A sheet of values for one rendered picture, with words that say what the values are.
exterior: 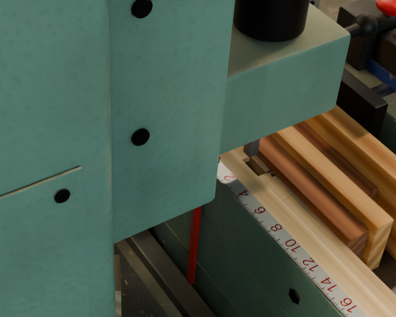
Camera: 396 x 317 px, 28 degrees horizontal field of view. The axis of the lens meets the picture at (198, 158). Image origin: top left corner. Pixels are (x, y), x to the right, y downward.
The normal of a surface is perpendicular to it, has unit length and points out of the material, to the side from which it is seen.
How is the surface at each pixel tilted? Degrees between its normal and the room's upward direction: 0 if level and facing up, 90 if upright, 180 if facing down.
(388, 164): 0
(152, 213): 90
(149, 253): 0
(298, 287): 90
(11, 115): 90
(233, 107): 90
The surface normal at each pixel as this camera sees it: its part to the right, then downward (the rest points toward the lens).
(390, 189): -0.84, 0.33
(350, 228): 0.06, -0.73
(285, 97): 0.55, 0.59
